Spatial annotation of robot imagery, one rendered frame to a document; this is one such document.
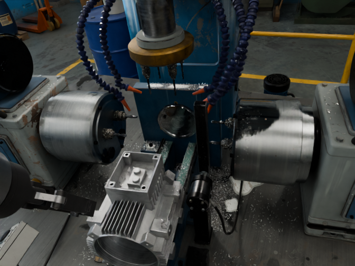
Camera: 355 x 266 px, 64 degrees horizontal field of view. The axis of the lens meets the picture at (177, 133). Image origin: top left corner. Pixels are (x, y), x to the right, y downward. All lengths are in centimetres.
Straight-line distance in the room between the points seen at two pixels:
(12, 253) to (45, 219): 41
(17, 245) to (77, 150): 33
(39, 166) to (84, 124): 27
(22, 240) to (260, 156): 60
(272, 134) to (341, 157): 16
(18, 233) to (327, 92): 87
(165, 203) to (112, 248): 18
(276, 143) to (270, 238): 33
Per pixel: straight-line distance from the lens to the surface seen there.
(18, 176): 42
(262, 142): 76
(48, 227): 112
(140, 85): 100
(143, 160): 73
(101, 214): 71
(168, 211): 69
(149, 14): 75
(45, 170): 111
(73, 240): 105
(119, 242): 79
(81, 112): 93
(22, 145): 106
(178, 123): 101
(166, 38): 75
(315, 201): 88
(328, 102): 87
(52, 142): 99
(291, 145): 77
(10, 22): 587
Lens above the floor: 162
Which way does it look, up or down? 39 degrees down
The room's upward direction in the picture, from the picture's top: 8 degrees counter-clockwise
